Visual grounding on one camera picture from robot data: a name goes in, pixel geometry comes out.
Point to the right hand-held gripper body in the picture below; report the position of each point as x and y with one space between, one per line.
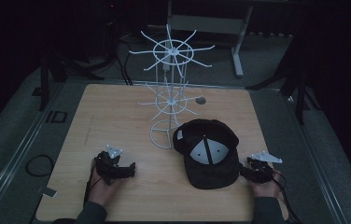
262 168

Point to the grey tape strip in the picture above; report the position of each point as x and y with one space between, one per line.
48 192

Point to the black cap with grey panels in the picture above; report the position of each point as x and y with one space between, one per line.
209 175

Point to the black tripod stand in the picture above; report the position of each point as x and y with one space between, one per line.
44 81
301 93

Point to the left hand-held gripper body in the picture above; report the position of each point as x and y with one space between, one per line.
106 166

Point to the black floor bracket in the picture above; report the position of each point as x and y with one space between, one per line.
48 116

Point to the metal floor rail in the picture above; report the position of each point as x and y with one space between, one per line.
316 161
18 155

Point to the person's right hand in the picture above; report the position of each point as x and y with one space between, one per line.
267 189

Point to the person's left hand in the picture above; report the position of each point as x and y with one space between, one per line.
102 191

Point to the round grey table grommet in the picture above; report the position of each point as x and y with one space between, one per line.
200 100

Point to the grey metal desk frame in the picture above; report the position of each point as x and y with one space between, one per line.
207 23

